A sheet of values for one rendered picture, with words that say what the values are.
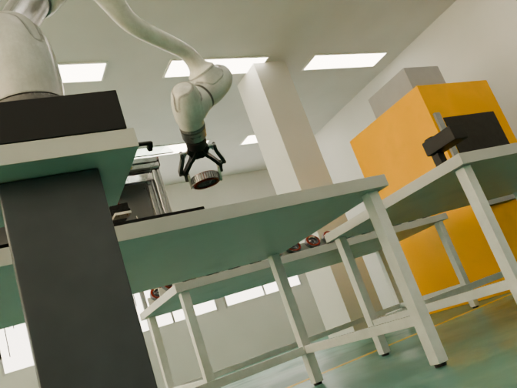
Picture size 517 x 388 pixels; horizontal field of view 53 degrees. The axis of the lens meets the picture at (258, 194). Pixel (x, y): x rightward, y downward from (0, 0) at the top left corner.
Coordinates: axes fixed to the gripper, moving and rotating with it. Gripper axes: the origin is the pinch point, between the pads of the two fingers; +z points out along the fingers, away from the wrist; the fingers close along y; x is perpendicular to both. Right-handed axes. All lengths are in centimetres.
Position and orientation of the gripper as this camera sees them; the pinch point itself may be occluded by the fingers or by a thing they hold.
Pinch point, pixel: (205, 178)
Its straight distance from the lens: 200.5
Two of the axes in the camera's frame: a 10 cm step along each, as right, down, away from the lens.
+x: -3.1, -6.4, 7.0
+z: 1.1, 7.1, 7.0
